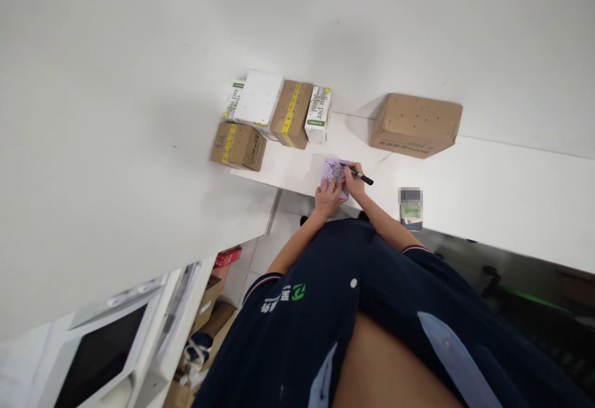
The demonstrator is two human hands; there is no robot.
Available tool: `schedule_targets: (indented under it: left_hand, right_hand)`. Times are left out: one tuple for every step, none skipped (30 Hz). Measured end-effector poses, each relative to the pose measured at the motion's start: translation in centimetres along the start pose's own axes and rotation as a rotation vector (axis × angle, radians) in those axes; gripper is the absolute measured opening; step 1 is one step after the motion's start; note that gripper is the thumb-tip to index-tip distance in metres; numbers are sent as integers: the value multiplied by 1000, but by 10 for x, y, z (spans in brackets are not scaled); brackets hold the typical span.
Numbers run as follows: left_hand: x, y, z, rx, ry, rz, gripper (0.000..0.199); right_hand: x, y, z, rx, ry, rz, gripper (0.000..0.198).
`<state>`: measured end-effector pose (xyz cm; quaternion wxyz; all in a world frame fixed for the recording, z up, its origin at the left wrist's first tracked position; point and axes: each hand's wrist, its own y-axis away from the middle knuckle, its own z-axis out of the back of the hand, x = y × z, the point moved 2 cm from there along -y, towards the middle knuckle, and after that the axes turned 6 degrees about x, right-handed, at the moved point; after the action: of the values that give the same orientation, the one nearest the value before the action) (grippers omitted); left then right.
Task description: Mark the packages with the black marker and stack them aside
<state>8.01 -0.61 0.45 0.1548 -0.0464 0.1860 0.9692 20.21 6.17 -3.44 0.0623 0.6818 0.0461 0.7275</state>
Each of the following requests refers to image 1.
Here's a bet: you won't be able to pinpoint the person's left hand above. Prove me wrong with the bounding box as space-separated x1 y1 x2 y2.
314 177 348 218

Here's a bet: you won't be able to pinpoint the plain white box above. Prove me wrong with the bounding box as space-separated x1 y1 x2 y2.
232 69 285 128

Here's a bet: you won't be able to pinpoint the large brown cardboard box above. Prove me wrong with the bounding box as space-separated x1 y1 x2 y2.
369 93 464 160

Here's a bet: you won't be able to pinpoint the person's right hand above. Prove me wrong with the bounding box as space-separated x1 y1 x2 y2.
342 162 369 198

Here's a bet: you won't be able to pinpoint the small purple patterned box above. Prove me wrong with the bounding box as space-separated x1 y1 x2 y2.
317 156 353 200

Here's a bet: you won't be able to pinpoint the person's left fingers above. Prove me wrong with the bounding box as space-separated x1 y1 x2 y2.
317 177 344 196

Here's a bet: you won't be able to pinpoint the small dark flat device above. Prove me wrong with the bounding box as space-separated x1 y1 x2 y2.
398 186 425 233

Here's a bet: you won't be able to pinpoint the black marker pen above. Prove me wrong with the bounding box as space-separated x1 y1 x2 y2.
345 169 374 186

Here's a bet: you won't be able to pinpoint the white framed monitor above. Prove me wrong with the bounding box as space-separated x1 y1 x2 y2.
48 294 157 408

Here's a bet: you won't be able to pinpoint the red carton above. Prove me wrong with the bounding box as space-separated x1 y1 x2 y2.
214 244 244 270

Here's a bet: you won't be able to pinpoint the small brown yellow-taped box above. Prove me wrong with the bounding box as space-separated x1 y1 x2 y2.
209 121 268 172

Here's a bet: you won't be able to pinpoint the tall brown yellow-taped box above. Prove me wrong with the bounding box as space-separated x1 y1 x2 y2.
269 79 315 151

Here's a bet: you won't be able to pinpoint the person's body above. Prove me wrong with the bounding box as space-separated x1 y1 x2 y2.
190 218 595 408

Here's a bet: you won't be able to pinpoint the brown cartons on floor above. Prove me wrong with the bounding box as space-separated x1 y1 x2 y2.
189 273 239 342

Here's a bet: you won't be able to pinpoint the white green printed carton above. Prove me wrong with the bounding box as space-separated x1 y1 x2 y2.
221 79 246 119
304 86 333 145

